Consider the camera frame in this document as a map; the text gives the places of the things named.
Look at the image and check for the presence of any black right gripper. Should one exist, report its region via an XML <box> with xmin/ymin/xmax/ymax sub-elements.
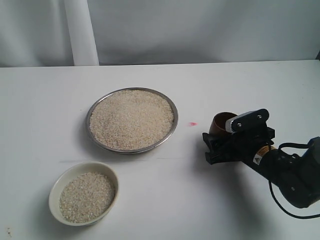
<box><xmin>202</xmin><ymin>124</ymin><xmax>277</xmax><ymax>167</ymax></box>

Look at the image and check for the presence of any white backdrop curtain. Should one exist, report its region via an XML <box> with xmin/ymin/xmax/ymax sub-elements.
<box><xmin>0</xmin><ymin>0</ymin><xmax>320</xmax><ymax>67</ymax></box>

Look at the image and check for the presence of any steel plate of rice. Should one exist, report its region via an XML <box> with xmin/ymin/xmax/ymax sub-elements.
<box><xmin>85</xmin><ymin>87</ymin><xmax>179</xmax><ymax>155</ymax></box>

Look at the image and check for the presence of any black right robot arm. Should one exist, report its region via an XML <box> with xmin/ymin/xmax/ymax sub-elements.
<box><xmin>202</xmin><ymin>124</ymin><xmax>320</xmax><ymax>209</ymax></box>

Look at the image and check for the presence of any brown wooden cup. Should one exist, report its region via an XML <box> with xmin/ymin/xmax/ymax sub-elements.
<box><xmin>208</xmin><ymin>112</ymin><xmax>237</xmax><ymax>137</ymax></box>

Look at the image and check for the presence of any white bowl of rice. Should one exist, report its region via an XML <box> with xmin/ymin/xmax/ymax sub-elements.
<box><xmin>48</xmin><ymin>162</ymin><xmax>119</xmax><ymax>227</ymax></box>

